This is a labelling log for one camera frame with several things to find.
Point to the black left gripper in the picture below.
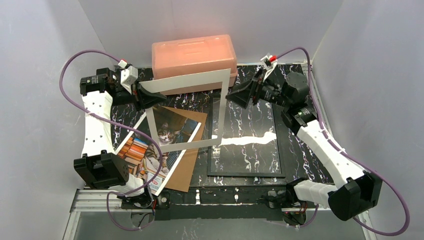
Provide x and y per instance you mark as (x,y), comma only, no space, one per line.
(137,96)

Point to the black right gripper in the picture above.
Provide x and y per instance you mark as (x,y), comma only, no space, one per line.
(257,90)

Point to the white mat board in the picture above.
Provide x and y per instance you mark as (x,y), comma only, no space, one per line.
(221,76)

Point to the black picture frame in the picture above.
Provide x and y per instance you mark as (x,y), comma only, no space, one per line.
(246,174)

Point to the cat photo print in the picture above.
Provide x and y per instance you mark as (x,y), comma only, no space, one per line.
(141,155)

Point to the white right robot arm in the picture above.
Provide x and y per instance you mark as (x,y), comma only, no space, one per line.
(354,190)

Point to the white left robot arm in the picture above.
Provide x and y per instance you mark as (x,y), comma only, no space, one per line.
(99,166)

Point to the pink plastic storage box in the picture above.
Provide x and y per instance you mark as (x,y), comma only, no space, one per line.
(191,56)

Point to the brown cardboard backing board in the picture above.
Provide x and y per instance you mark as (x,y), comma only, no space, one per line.
(181,177)

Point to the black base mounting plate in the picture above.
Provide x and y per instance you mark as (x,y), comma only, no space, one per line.
(221,202)

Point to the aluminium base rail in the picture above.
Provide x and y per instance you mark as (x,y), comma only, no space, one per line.
(92,218)

